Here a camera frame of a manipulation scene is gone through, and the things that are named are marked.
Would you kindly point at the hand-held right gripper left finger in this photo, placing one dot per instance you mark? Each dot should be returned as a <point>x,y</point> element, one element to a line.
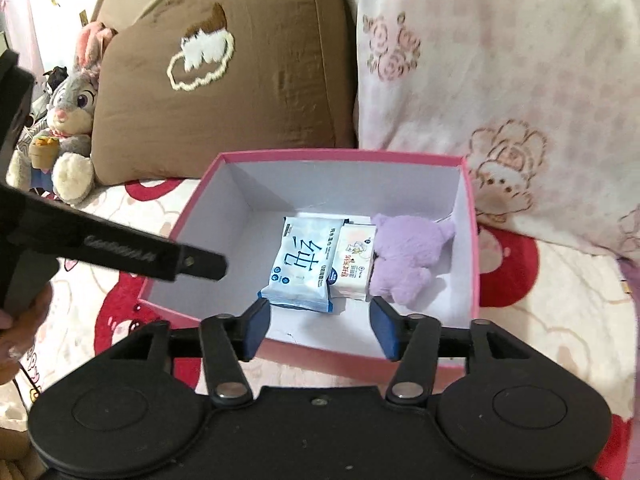
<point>255,330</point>

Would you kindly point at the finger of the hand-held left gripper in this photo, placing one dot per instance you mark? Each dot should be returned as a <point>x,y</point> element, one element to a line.
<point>202,264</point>

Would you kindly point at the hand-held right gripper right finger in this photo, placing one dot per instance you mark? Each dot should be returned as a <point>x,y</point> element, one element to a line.
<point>384,327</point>

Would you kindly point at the small white wipes pack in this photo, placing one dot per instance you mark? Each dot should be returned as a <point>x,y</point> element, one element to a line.
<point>352,260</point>

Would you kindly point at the purple plush toy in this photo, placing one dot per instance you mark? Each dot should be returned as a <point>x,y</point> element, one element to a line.
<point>405,255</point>

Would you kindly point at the blue wet wipes packet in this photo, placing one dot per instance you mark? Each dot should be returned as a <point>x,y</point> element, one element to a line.
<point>300,265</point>

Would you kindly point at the pink cardboard box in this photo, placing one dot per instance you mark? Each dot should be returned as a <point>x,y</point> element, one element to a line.
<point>250,185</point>

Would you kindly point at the person's left hand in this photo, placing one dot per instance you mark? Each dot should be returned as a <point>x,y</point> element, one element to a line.
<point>20,340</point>

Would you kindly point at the grey bunny plush toy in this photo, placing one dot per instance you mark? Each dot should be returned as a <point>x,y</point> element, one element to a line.
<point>75,100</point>

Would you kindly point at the small black plush toy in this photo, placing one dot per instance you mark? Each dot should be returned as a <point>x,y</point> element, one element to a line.
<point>55,77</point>

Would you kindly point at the brown embroidered pillow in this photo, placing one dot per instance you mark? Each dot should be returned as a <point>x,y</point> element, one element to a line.
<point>250,85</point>

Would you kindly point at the beige fuzzy cloth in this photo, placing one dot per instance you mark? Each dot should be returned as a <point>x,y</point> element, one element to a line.
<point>12,435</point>

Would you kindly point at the pink white printed pillow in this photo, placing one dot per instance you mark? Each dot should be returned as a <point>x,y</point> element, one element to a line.
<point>500,60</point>

